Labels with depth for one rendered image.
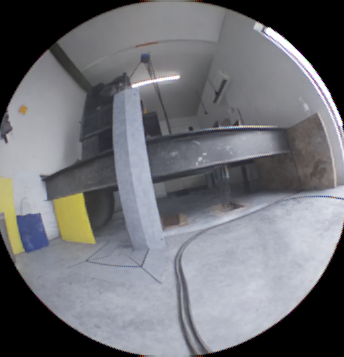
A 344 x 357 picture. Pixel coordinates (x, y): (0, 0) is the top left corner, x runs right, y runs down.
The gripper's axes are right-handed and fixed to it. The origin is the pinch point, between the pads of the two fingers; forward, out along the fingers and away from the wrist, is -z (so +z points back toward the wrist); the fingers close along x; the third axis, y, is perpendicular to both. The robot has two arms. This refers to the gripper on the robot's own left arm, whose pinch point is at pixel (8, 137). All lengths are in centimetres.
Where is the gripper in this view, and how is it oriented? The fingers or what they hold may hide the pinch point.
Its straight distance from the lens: 94.1
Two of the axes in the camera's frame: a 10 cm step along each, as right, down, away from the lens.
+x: -6.1, -4.8, 6.3
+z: -0.9, -7.5, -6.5
